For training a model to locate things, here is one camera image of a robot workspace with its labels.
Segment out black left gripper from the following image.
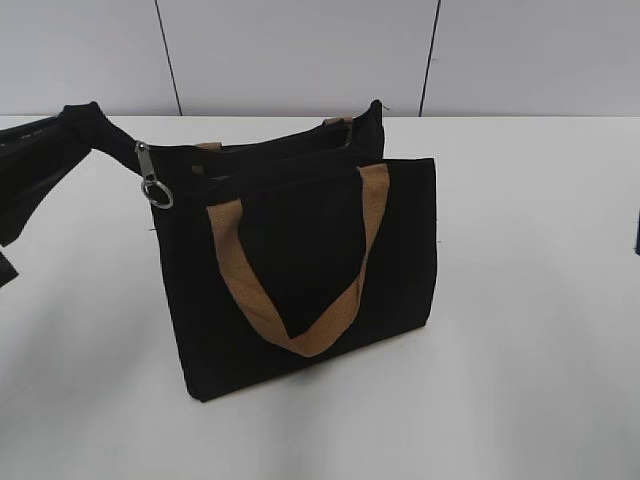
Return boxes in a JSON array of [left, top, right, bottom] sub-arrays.
[[0, 117, 91, 287]]

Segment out silver zipper pull with ring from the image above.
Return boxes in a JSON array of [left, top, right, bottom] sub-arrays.
[[135, 141, 174, 210]]

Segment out black canvas tote bag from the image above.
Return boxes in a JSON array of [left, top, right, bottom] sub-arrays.
[[60, 101, 437, 402]]

